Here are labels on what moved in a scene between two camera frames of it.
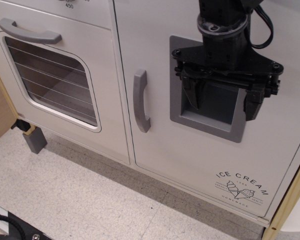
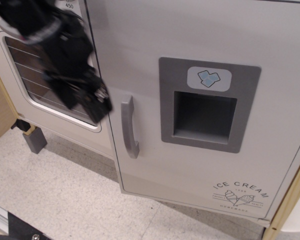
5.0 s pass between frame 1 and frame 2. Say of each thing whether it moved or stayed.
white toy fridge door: moved
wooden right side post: stayed
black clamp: stayed
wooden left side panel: stayed
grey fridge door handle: moved
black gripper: moved
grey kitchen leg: stayed
